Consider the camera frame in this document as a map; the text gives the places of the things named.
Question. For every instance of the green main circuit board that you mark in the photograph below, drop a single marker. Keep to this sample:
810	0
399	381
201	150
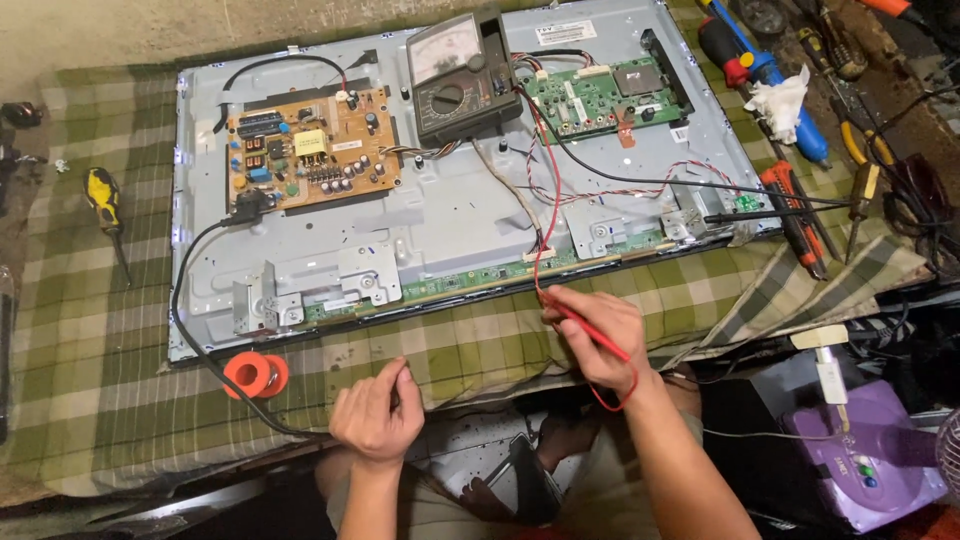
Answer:
600	97

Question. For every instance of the white crumpled tissue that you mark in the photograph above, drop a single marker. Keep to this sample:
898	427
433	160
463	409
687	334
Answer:
780	105

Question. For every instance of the black multimeter probe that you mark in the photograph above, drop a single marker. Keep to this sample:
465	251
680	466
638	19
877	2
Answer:
772	215

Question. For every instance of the orange utility knife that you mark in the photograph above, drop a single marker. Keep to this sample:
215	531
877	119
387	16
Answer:
791	217

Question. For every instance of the yellow black screwdriver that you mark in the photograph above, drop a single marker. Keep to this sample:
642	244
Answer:
103	202

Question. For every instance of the silver television back chassis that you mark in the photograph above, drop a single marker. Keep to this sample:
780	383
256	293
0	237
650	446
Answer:
450	217

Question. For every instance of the blue desoldering pump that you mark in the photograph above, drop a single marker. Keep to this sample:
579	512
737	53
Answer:
780	90

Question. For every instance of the white plug adapter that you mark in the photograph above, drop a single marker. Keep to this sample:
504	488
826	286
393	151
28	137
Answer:
831	379

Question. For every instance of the purple plastic device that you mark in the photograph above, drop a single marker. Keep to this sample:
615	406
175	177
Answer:
877	465

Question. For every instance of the red multimeter probe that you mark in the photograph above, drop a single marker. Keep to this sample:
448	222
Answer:
592	333

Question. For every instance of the long green strip board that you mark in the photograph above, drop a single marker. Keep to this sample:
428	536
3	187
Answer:
465	283

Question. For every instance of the green checked cloth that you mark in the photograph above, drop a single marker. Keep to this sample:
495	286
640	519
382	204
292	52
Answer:
97	390

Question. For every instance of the small fan grille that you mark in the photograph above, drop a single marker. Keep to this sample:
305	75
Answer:
949	450

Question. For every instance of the black analog multimeter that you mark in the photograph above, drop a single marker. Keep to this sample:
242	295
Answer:
457	82

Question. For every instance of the person's right hand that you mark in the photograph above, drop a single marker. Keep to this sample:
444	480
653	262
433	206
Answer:
607	337

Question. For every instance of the person's left hand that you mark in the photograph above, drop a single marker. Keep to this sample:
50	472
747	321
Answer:
375	420

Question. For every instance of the red black screwdriver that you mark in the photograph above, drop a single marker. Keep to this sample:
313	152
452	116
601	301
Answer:
721	52

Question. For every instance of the orange solder spool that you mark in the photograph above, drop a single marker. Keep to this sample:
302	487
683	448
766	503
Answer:
253	375

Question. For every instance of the person's legs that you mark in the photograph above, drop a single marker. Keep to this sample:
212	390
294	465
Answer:
480	480

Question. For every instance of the brown power supply board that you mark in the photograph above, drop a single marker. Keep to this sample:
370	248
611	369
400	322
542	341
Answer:
315	154

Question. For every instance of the small black tool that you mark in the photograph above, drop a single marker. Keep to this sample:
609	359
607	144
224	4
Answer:
21	114

